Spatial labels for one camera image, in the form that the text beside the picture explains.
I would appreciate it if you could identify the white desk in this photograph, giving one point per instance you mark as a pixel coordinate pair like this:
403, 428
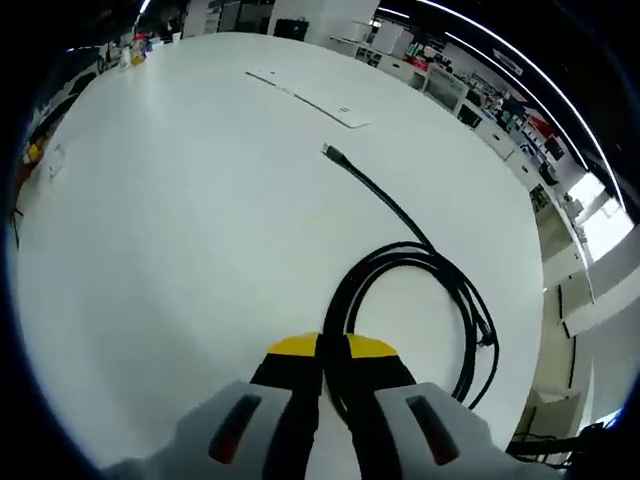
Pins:
200, 225

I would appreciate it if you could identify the white flat desk panel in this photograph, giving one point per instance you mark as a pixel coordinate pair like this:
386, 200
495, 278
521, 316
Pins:
310, 97

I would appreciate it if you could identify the white charger adapter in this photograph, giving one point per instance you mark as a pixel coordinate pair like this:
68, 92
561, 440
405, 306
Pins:
56, 161

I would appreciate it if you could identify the yellow object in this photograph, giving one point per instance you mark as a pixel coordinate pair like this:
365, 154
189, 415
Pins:
32, 151

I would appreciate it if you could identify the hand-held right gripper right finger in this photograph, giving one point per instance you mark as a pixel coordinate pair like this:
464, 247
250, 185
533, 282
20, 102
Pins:
425, 435

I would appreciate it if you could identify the white ceiling light strip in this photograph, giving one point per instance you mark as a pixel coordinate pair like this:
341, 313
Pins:
565, 95

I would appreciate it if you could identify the orange white drink bottle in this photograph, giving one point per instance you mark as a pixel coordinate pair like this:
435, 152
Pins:
138, 52

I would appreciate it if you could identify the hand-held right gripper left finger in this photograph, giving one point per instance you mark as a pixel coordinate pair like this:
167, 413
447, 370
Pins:
240, 435

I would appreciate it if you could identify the black box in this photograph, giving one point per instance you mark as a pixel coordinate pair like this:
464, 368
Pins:
290, 28

